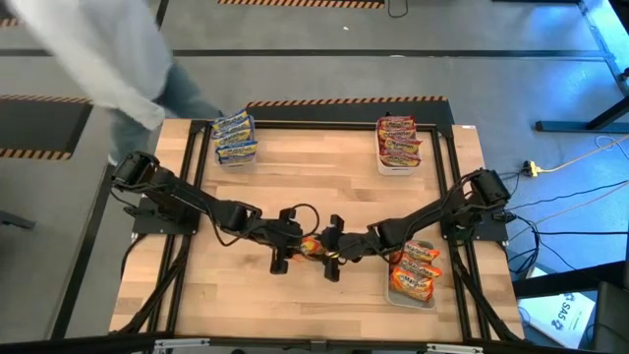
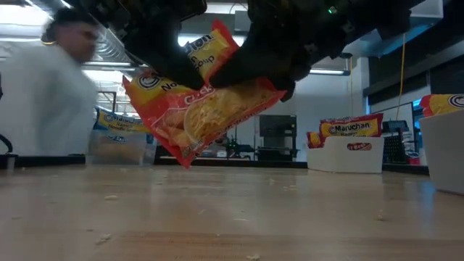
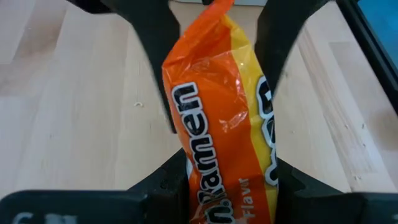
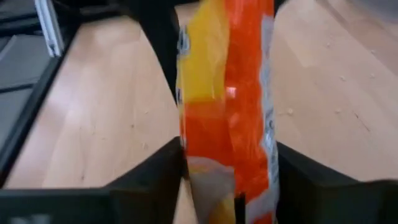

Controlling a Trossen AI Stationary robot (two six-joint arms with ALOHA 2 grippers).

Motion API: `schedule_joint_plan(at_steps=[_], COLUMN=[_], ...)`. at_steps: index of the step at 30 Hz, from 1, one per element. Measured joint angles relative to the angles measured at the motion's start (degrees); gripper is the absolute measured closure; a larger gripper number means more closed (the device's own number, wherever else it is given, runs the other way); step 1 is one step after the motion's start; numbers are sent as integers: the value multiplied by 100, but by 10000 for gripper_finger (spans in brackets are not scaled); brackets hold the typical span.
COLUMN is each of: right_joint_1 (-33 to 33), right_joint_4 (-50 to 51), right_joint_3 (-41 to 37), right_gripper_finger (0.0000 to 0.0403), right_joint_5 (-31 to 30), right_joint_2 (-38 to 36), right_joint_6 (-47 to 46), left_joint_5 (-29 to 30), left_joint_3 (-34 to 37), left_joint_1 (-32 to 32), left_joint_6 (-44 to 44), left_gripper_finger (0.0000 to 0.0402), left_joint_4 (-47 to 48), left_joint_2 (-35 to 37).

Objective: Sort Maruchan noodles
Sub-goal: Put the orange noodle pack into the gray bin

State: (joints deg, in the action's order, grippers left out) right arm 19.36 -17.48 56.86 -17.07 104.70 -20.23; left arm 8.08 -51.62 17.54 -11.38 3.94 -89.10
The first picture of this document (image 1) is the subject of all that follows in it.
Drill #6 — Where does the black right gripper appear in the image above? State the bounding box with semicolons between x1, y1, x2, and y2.
318;213;372;283

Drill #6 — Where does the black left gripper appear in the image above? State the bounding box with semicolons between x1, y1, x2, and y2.
255;207;305;275

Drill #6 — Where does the red beef ramen pack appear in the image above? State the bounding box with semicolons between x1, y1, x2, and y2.
376;126;418;142
380;137;424;154
375;115;417;130
378;150;423;168

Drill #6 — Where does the translucent white bin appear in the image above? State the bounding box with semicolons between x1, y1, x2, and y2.
211;113;259;173

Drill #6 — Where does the grey plastic bin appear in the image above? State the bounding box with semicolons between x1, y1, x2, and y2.
384;239;443;311

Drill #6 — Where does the white bin with red label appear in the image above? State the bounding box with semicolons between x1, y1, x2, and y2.
374;116;423;177

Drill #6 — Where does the black striped-edge floor mat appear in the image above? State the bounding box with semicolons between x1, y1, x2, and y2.
217;0;386;10
0;93;94;161
245;95;456;127

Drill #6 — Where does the black beam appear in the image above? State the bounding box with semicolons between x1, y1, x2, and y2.
510;260;629;300

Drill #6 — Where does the black rig bar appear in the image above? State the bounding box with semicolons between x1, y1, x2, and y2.
0;332;629;354

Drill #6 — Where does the white SA5 sign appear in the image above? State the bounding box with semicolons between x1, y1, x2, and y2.
518;289;597;350

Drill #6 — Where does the person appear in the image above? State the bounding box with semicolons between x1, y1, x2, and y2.
0;0;223;166

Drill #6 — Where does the black stand foot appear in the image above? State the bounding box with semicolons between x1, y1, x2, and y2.
0;209;38;232

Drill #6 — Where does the dark grey box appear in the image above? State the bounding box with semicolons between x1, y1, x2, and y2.
592;282;629;354

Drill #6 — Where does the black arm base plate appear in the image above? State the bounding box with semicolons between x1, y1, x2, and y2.
131;196;203;236
438;204;511;243

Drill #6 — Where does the silver bracket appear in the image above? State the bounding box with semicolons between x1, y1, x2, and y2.
426;342;486;354
153;337;211;351

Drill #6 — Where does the orange extension cord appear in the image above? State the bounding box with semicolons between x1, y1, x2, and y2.
540;140;629;174

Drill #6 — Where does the black floor cable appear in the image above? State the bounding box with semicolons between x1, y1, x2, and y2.
510;215;629;237

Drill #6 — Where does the black desk frame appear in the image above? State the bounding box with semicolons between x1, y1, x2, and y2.
534;0;629;134

